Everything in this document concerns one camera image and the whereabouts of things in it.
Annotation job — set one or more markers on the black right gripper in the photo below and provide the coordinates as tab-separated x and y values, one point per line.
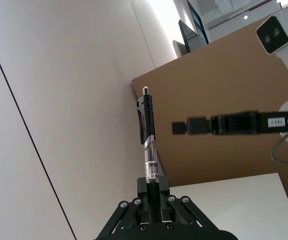
241	123

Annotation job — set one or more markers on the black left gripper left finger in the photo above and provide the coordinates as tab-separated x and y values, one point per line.
142	197

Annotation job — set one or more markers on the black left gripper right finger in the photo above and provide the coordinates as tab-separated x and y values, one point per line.
164	197

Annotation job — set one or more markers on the black and clear pen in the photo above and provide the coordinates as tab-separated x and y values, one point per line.
148	120

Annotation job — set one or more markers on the brown cardboard board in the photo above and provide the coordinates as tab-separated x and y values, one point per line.
209	100

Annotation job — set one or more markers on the white cabinet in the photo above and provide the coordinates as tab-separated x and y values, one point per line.
234	210

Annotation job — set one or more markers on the dark flat monitor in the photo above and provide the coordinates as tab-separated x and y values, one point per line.
185	37
197	22

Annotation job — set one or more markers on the white background shelf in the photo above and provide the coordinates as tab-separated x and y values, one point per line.
234	15

